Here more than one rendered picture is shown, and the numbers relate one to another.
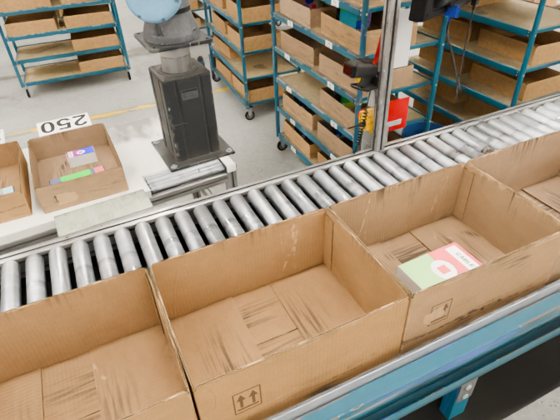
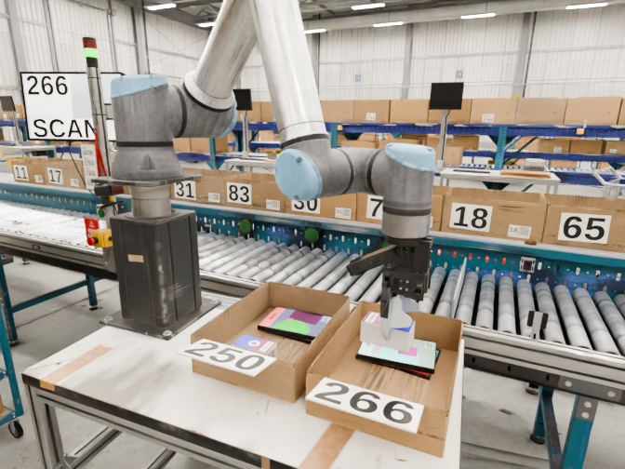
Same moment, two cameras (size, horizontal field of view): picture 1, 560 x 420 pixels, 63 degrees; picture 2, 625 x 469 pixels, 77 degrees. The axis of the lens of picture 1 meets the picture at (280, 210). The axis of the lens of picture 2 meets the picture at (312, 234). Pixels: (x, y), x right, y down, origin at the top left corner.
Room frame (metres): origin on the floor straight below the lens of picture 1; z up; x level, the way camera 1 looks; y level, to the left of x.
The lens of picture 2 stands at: (2.02, 1.51, 1.34)
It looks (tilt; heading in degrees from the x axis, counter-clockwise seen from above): 16 degrees down; 229
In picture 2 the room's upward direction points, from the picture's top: 1 degrees clockwise
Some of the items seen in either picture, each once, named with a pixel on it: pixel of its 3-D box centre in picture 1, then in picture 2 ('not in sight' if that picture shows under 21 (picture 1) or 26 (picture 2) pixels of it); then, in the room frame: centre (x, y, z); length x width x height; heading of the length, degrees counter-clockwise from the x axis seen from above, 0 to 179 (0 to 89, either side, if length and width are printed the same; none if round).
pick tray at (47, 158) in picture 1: (76, 163); (278, 329); (1.46, 0.73, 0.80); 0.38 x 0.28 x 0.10; 25
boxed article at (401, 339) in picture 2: not in sight; (387, 330); (1.42, 1.06, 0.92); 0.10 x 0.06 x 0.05; 113
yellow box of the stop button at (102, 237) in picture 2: (362, 122); (107, 239); (1.60, -0.33, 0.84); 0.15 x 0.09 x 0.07; 114
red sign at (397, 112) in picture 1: (390, 117); (97, 232); (1.61, -0.44, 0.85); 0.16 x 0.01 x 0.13; 114
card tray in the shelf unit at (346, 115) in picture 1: (362, 104); not in sight; (2.30, -0.47, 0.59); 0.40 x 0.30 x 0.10; 22
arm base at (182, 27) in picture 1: (169, 20); (147, 158); (1.63, 0.34, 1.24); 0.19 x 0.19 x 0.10
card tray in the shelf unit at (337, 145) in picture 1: (357, 137); not in sight; (2.31, -0.46, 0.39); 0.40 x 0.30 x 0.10; 24
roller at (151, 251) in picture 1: (160, 275); (323, 272); (0.94, 0.35, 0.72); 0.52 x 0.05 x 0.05; 24
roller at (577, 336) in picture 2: not in sight; (570, 316); (0.57, 1.18, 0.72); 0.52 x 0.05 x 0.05; 24
